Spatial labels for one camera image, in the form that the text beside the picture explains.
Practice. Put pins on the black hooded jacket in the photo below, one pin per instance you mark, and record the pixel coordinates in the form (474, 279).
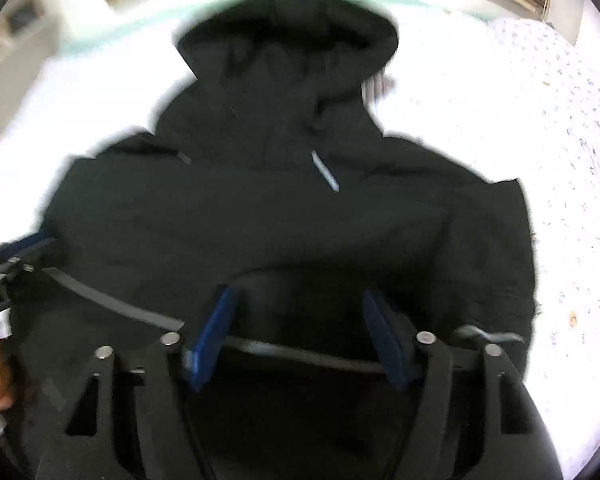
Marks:
(280, 210)

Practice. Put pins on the white patterned bed sheet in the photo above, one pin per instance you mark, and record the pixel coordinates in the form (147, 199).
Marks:
(480, 110)

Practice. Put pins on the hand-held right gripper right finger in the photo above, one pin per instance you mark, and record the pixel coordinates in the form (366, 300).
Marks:
(387, 332)

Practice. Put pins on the white bedside cabinet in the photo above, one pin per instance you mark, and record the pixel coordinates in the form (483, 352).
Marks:
(25, 60)

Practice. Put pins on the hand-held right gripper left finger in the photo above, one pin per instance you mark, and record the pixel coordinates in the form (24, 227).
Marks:
(212, 332)

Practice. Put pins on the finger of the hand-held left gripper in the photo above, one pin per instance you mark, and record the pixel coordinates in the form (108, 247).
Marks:
(25, 247)

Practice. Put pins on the pale green mattress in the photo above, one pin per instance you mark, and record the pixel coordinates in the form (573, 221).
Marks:
(130, 20)

